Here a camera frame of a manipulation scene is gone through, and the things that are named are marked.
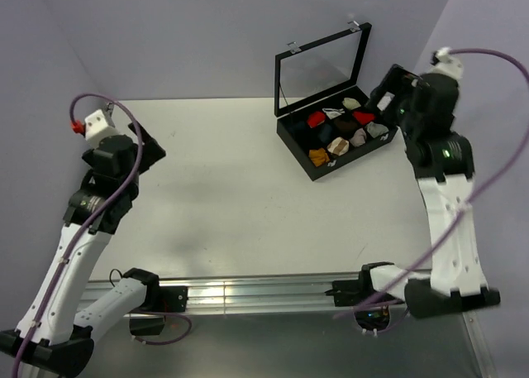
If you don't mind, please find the brown striped sock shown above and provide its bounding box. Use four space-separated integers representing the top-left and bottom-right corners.
326 136 350 157

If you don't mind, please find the mustard yellow sock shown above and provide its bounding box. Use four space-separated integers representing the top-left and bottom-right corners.
308 148 331 167

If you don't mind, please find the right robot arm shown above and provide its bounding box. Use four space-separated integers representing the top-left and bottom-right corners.
355 64 501 318

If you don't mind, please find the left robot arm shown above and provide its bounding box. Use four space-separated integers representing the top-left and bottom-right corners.
1 123 166 377

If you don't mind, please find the red rolled sock right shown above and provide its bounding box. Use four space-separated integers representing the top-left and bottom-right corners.
352 111 376 127

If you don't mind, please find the red rolled sock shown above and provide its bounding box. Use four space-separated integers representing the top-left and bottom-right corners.
352 111 376 127
307 111 326 128

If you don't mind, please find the pink beige rolled sock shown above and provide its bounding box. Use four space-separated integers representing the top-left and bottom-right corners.
349 128 367 148

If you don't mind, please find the pale green rolled sock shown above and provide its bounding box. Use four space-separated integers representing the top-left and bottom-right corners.
342 98 361 111

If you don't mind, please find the dark brown rolled sock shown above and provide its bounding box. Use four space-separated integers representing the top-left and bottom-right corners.
333 117 359 133

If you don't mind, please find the white grey rolled sock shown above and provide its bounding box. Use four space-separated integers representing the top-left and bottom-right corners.
322 108 346 120

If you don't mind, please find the blue rolled sock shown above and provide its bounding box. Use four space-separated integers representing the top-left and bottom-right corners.
317 124 333 145

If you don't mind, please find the black storage box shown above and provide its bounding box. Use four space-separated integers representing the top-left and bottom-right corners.
276 87 397 180

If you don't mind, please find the red rolled sock left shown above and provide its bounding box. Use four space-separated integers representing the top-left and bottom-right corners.
307 111 326 128

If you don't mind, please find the glass box lid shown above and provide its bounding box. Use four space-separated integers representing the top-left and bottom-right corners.
274 21 372 117

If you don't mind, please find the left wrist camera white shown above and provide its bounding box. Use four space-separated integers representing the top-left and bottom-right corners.
71 109 119 149

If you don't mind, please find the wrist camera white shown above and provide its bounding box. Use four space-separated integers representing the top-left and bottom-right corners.
428 47 464 81
71 109 119 149

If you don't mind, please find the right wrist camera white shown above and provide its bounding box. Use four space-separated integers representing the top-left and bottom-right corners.
428 47 464 81

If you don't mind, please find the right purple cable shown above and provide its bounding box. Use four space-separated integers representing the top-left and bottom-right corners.
332 48 529 333

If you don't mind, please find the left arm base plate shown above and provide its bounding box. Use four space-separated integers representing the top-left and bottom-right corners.
158 285 188 313

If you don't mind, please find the aluminium front rail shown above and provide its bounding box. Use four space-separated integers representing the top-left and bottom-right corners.
80 272 414 317

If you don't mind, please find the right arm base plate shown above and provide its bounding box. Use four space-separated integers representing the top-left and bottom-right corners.
326 280 367 308

